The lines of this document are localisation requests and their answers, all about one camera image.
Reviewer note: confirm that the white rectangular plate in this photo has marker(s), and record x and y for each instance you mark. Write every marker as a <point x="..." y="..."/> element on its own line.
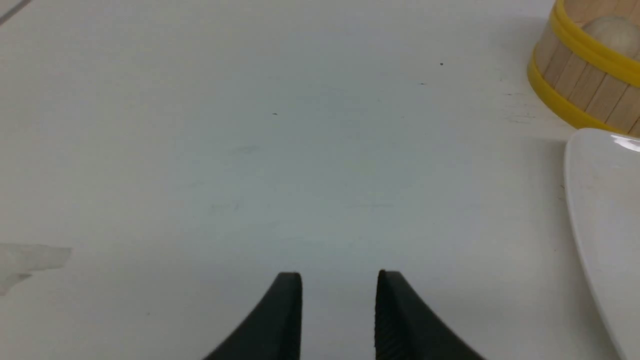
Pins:
<point x="602" y="179"/>

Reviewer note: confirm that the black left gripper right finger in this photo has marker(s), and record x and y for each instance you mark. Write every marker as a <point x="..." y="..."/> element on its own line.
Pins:
<point x="407" y="329"/>

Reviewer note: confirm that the white steamed bun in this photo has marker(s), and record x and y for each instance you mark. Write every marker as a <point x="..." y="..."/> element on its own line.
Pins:
<point x="615" y="33"/>

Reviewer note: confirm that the yellow-rimmed bamboo steamer basket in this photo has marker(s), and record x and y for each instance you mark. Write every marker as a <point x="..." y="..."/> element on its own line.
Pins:
<point x="583" y="82"/>

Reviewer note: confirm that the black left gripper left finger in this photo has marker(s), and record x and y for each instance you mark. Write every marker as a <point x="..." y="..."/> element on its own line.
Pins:
<point x="273" y="329"/>

